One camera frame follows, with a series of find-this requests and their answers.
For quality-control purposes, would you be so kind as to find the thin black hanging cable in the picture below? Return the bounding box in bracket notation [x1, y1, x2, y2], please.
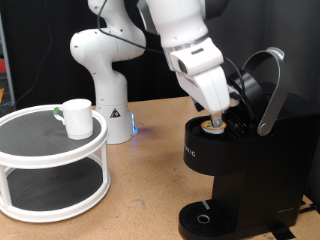
[14, 0, 54, 108]

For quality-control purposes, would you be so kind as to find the white two-tier turntable shelf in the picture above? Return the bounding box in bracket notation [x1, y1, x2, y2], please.
[0, 103, 111, 224]

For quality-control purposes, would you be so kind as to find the clear water reservoir black lid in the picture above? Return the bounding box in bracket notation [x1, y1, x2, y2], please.
[258, 82, 288, 98]

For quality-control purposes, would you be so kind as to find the orange-rimmed coffee pod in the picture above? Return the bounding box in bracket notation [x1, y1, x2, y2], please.
[199, 119, 228, 136]

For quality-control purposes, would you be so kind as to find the grey metal frame post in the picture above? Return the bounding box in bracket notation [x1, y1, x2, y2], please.
[0, 13, 17, 108]

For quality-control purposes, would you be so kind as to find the black camera cable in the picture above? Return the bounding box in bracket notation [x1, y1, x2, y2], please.
[96, 0, 257, 123]

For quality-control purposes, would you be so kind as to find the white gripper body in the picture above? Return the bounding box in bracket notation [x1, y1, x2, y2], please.
[174, 64, 232, 115]

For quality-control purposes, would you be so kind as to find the black power cable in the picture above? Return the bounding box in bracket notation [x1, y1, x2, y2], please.
[298, 199, 320, 215]

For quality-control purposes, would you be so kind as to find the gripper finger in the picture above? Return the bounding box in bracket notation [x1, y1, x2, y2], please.
[190, 95, 206, 113]
[209, 110, 225, 130]

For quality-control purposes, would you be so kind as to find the white mug with green mark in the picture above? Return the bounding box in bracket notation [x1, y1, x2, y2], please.
[53, 98, 95, 141]

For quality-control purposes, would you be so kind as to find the black curtain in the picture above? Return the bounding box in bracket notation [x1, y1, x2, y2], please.
[0, 0, 201, 108]

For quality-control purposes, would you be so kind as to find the black Keurig coffee machine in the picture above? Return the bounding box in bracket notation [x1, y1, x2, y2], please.
[178, 46, 320, 240]

